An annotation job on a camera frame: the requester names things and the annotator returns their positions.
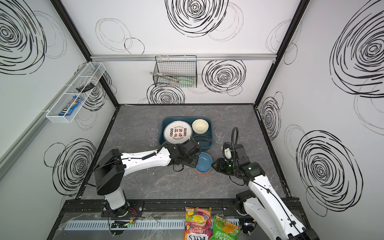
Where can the green snack bag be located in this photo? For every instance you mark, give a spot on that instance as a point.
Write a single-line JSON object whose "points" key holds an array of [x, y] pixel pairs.
{"points": [[224, 230]]}

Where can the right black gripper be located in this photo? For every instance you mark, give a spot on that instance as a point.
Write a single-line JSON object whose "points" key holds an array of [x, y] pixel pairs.
{"points": [[218, 165]]}

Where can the green item in basket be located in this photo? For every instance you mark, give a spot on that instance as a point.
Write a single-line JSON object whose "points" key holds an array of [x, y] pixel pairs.
{"points": [[186, 81]]}

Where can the blue bowl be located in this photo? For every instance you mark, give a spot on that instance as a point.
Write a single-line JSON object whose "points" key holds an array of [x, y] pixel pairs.
{"points": [[204, 162]]}

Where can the cream bowl teal outside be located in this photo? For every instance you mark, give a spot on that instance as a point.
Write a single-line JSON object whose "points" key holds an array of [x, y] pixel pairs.
{"points": [[200, 126]]}

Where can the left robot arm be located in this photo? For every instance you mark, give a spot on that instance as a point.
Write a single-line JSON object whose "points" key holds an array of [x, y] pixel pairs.
{"points": [[115, 165]]}

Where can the white slotted cable duct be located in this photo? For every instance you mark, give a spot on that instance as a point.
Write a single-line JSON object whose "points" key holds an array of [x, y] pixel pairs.
{"points": [[103, 225]]}

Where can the black wire basket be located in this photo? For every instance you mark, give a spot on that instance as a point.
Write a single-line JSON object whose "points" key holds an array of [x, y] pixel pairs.
{"points": [[169, 67]]}

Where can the orange bowl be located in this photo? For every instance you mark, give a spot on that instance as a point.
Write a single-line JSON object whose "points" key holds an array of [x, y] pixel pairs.
{"points": [[204, 172]]}

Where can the white plate red characters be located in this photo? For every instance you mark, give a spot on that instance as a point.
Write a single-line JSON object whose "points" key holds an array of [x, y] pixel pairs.
{"points": [[177, 132]]}

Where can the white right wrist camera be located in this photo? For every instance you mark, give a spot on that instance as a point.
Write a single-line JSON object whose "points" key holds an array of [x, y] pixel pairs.
{"points": [[228, 154]]}

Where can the white wire shelf basket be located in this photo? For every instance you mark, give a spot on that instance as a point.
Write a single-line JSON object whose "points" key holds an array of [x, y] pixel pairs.
{"points": [[93, 100]]}

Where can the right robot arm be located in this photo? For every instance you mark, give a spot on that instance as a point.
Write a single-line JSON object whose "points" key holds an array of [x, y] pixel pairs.
{"points": [[260, 201]]}

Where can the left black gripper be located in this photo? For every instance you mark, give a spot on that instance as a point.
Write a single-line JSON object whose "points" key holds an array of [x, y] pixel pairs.
{"points": [[190, 157]]}

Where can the pink fruit candy bag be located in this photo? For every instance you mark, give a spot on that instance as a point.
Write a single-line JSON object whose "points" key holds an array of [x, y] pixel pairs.
{"points": [[198, 224]]}

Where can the blue candy packet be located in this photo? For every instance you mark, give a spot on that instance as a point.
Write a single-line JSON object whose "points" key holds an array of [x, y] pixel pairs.
{"points": [[71, 106]]}

